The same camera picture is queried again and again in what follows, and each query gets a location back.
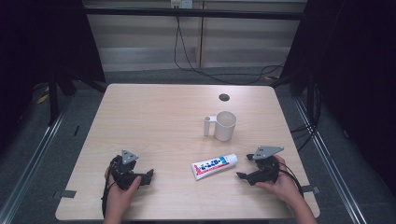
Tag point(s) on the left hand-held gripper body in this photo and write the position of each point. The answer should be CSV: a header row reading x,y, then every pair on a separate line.
x,y
124,174

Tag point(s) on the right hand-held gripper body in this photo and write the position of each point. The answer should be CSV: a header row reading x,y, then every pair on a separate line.
x,y
266,169

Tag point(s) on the white toothpaste tube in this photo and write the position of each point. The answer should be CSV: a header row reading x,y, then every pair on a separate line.
x,y
214,165

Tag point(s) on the person's left hand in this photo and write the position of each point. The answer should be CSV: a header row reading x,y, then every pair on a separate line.
x,y
120,194

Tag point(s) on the person's right hand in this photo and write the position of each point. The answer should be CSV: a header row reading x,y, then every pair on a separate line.
x,y
281,186

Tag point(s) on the grey tape strip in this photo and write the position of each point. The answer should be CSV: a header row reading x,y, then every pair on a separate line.
x,y
64,194
310,189

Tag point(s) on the round black table grommet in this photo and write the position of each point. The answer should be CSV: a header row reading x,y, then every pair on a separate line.
x,y
224,97

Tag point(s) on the black metal stand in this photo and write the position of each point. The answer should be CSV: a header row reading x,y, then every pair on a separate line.
x,y
53,99

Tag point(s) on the black curtain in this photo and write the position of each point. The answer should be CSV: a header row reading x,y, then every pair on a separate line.
x,y
43,56
351,77

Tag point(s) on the black horizontal bar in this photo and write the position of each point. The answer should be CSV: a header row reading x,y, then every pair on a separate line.
x,y
193,13

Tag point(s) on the metal floor rail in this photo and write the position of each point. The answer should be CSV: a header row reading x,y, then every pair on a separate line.
x,y
333,174
28,174

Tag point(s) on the white wall socket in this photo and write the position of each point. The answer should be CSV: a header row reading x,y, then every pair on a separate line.
x,y
181,3

